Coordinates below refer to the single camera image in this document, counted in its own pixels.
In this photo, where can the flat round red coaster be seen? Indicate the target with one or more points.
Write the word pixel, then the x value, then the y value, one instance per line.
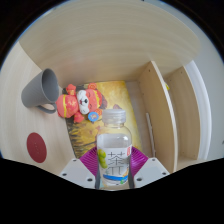
pixel 36 147

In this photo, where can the white light bar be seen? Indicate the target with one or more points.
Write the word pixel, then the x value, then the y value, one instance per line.
pixel 150 133

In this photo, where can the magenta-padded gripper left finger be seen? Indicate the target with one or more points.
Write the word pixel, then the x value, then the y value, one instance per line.
pixel 75 172

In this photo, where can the yellow poppy flower painting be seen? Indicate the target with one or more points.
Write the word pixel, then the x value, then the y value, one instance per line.
pixel 116 96

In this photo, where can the light wooden shelf unit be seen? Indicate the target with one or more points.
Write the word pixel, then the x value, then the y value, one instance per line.
pixel 156 110

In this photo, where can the red and white plush toy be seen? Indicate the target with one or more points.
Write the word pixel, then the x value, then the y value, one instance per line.
pixel 71 103

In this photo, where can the grey ceramic mug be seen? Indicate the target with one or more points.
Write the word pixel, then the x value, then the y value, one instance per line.
pixel 35 91

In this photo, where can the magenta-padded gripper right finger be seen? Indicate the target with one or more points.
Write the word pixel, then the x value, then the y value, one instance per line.
pixel 151 170

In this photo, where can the clear plastic drink bottle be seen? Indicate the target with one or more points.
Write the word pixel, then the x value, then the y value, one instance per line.
pixel 114 146

